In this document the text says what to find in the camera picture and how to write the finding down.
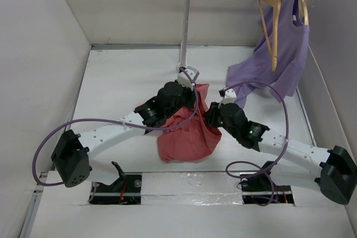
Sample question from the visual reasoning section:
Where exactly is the red t-shirt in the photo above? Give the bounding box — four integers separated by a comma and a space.
157, 84, 221, 163

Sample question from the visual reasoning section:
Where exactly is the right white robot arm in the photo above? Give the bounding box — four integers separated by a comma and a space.
204, 102, 356, 205

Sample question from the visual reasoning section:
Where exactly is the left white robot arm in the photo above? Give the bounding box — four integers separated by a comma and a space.
51, 81, 198, 188

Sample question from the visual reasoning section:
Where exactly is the purple t-shirt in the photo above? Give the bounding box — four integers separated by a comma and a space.
226, 0, 310, 108

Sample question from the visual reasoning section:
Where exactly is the wooden hanger holding purple shirt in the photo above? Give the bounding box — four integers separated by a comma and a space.
298, 0, 313, 26

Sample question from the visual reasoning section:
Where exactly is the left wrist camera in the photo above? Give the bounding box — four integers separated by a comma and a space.
177, 66, 200, 91

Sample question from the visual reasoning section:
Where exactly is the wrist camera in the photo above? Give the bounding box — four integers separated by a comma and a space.
177, 66, 200, 91
219, 88, 237, 105

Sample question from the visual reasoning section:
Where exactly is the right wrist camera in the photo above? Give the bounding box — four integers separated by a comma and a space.
219, 88, 237, 105

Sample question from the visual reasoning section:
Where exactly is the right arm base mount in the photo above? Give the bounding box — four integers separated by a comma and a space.
237, 174, 295, 206

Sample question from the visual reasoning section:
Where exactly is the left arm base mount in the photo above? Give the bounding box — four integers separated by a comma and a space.
88, 161, 142, 205

